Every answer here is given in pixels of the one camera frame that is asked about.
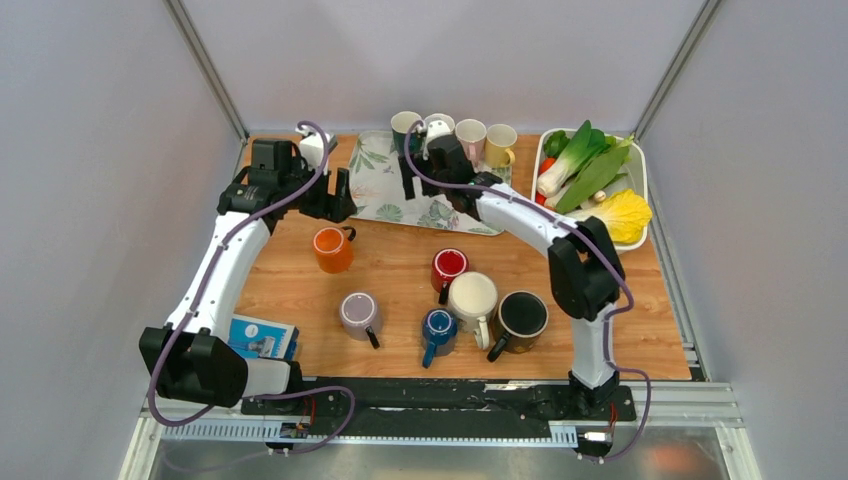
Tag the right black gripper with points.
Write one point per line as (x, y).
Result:
(423, 161)

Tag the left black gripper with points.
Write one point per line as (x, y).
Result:
(340, 206)

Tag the orange mug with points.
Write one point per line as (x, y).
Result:
(333, 249)

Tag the teal mug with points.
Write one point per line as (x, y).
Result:
(401, 123)

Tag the light green faceted mug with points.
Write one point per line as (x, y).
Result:
(448, 119)

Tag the pink mug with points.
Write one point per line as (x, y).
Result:
(472, 134)

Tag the pale yellow mug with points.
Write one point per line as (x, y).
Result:
(500, 140)

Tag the blue mug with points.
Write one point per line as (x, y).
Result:
(439, 330)

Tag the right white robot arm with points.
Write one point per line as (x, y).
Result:
(586, 276)

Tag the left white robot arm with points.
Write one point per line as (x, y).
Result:
(189, 358)

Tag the red mug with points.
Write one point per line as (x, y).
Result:
(446, 265)

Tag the mauve mug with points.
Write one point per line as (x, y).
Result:
(361, 317)

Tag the cream cat pattern mug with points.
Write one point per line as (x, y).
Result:
(472, 299)

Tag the black floral mug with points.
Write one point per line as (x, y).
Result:
(521, 318)

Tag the red tomato toy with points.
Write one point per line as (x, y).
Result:
(546, 165)

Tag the blue booklet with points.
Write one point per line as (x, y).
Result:
(254, 338)

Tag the green bell pepper toy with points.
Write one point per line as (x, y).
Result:
(555, 143)

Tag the green bok choy toy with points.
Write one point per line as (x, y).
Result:
(589, 163)

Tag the white vegetable tub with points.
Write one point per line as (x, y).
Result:
(634, 178)

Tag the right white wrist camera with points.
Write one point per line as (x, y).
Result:
(436, 129)

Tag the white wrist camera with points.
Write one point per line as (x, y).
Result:
(436, 129)
(312, 148)

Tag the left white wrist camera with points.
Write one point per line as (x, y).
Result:
(312, 148)

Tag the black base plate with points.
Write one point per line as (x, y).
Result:
(445, 408)

